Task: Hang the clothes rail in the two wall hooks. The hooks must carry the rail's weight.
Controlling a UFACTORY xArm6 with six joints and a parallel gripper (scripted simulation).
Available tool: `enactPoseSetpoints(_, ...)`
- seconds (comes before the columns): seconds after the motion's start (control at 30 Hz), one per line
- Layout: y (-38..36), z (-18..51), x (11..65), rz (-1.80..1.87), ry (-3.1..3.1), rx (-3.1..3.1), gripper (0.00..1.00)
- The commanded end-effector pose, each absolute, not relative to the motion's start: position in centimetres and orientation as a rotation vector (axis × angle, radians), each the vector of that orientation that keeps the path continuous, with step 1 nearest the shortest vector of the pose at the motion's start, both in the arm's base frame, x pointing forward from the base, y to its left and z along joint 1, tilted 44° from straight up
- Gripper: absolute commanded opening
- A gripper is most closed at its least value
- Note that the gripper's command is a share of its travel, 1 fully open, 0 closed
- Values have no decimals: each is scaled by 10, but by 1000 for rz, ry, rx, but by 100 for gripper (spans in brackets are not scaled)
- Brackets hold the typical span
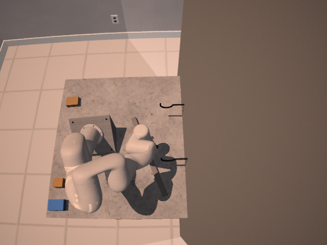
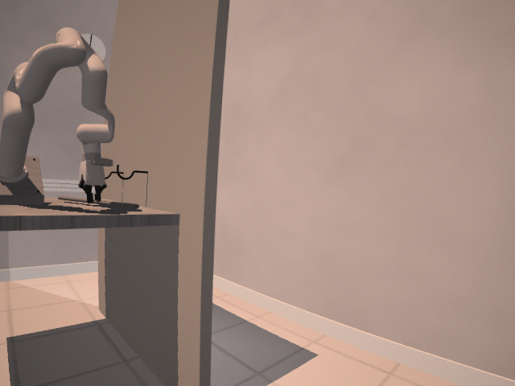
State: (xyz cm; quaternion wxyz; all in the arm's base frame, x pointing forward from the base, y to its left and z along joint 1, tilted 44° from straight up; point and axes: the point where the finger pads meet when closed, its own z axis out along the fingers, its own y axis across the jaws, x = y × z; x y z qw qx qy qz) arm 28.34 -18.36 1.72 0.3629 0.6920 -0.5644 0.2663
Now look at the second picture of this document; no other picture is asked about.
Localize brown wall panel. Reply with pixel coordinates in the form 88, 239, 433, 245
98, 0, 230, 386

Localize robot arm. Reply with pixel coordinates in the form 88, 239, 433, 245
0, 27, 115, 183

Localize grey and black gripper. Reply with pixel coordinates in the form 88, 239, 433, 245
79, 160, 107, 203

